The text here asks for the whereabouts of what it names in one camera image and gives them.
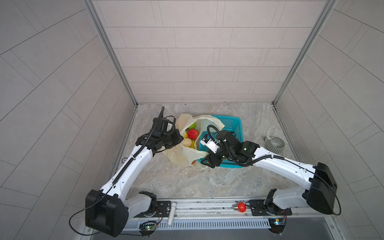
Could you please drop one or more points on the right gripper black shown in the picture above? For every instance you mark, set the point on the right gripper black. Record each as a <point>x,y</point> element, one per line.
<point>208,158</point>

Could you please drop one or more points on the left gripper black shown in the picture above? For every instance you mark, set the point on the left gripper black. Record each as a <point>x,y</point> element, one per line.
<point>175,134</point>

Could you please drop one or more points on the red apple toy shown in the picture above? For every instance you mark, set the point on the red apple toy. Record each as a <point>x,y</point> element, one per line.
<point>193,134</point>

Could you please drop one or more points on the green bumpy fruit toy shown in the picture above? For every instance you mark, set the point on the green bumpy fruit toy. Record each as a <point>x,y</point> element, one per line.
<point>193,126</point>

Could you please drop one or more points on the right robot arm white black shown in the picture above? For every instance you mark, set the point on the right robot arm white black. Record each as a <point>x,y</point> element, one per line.
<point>316,188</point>

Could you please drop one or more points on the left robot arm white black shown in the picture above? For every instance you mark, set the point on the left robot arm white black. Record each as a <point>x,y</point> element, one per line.
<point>106,210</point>

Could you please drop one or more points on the teal plastic basket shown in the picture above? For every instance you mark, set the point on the teal plastic basket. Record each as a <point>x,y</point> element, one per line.
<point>233,125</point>

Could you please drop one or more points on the red emergency stop button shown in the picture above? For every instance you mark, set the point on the red emergency stop button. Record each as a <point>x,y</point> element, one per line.
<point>240,207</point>

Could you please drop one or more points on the left circuit board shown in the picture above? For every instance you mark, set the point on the left circuit board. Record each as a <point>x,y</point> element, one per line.
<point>148,228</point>

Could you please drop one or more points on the circuit board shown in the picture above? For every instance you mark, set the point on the circuit board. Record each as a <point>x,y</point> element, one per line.
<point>148,228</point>
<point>277,226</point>

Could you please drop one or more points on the right circuit board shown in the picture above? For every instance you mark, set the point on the right circuit board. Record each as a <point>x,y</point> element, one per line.
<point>277,226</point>

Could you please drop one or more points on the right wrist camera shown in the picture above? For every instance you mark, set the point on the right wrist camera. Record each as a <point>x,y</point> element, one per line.
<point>209,143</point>

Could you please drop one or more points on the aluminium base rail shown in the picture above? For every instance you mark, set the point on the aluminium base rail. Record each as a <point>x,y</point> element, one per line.
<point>221,208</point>

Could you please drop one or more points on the white cylinder handle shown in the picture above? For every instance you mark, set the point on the white cylinder handle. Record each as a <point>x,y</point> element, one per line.
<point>172,214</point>

